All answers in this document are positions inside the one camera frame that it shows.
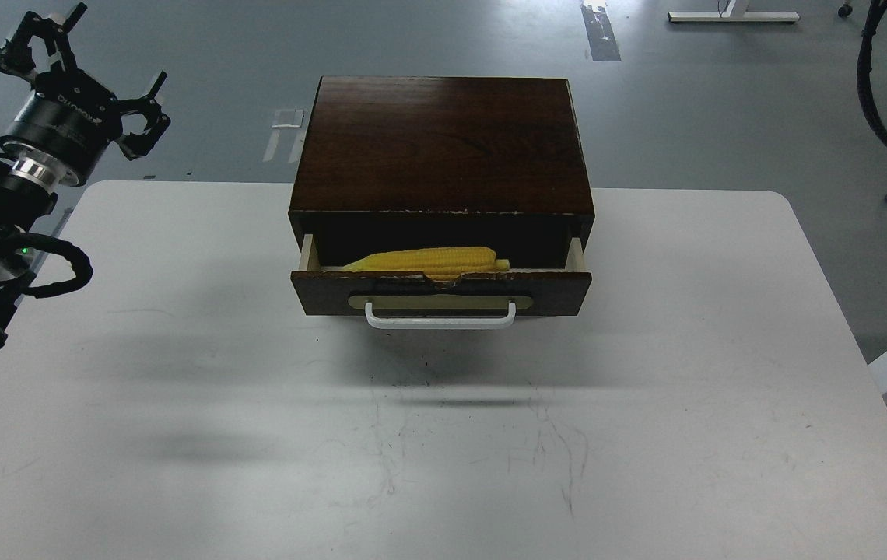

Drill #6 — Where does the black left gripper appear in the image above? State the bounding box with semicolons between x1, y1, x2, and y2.
0;2;172;187

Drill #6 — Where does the white table leg base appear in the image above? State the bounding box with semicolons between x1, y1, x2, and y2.
665;1;801;25

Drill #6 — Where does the yellow corn cob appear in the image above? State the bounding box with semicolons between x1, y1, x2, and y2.
342;246;510;281

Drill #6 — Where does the wooden drawer with white handle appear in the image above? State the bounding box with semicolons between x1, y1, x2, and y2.
291;234;593;330

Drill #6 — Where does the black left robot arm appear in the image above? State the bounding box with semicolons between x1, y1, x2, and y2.
0;2;171;350

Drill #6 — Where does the dark wooden drawer cabinet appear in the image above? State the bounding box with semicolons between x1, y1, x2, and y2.
288;75;595;268

